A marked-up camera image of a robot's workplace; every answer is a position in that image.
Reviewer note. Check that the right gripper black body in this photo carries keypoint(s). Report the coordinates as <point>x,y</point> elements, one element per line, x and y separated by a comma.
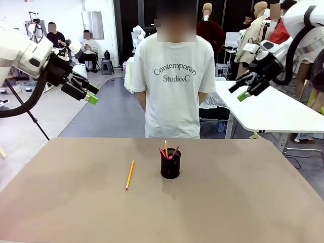
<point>268,68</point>

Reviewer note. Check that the mannequin in beige coat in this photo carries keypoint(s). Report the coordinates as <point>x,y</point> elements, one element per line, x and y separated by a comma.
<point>250,38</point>

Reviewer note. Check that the white monitor back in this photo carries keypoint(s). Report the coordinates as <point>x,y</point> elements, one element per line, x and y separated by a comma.
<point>233,39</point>

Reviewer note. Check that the grey plastic stool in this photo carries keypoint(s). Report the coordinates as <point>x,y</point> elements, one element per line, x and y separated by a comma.
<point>107,67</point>

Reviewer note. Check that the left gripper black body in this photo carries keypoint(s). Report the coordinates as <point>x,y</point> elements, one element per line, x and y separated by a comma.
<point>60,69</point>

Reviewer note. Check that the person in dark clothes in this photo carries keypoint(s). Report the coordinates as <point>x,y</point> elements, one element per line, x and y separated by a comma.
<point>317,76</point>

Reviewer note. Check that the white work table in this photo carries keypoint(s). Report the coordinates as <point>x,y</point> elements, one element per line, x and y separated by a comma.
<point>265,114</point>

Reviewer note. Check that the background robot with red parts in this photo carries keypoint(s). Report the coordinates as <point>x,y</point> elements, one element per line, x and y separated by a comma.
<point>35,26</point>

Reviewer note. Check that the table with cream cloth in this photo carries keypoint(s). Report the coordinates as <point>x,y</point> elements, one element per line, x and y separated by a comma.
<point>129,73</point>

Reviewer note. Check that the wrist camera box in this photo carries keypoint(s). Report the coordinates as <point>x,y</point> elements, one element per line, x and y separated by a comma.
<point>74,47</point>
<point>250,48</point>

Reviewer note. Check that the mauve pen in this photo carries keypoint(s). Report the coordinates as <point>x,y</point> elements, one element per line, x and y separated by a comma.
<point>176,150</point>

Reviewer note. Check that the seated person in black shirt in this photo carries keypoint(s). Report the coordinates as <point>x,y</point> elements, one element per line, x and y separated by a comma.
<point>56,36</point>

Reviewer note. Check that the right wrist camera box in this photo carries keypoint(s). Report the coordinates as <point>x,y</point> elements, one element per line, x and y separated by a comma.
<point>250,48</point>

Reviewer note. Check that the small white background robot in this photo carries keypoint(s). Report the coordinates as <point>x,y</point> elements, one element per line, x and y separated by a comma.
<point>138,35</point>

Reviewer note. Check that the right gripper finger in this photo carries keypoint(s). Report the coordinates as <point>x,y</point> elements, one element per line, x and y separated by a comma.
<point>257,88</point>
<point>243,81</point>

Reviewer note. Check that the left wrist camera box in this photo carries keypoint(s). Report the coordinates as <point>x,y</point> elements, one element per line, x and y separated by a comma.
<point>74,47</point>

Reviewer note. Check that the black mesh pen holder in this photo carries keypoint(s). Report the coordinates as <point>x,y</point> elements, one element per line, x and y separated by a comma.
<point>170,167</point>

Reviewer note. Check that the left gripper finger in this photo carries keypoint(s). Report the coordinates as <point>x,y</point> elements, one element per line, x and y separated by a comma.
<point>76,91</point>
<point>86,83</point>

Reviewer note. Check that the person's right forearm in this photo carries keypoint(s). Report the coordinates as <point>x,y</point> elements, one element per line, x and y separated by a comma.
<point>142,101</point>

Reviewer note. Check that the mannequin in dark red garment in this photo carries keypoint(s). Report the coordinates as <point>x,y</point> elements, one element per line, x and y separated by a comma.
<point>210,30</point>

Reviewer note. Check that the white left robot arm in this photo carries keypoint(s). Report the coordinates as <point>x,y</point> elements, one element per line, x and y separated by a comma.
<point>20,55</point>

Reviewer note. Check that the person's left forearm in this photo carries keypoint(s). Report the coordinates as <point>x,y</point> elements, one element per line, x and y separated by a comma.
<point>201,97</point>

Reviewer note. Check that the white wall panel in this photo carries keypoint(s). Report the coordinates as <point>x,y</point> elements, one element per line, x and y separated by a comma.
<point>93,25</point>

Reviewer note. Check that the person in white T-shirt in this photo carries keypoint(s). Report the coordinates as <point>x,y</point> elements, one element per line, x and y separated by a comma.
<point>173,96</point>

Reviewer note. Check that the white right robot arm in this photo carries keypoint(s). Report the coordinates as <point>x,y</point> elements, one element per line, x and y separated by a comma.
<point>301,22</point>

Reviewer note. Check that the clear plastic bag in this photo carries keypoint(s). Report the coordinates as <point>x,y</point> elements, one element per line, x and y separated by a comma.
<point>213,101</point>

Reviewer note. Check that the seated person in white top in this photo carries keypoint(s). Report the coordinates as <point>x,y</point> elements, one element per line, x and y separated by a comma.
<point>88,49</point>

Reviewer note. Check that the black tripod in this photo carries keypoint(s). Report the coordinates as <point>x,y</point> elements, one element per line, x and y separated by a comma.
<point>30,115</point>

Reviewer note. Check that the wooden piece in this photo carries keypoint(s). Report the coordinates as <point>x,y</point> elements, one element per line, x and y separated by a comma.
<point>3,152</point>

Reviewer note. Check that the person in red top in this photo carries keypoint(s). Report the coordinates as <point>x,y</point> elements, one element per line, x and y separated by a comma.
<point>277,30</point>

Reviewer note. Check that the yellow pencil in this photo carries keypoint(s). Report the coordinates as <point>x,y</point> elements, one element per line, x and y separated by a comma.
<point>130,174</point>
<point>166,148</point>

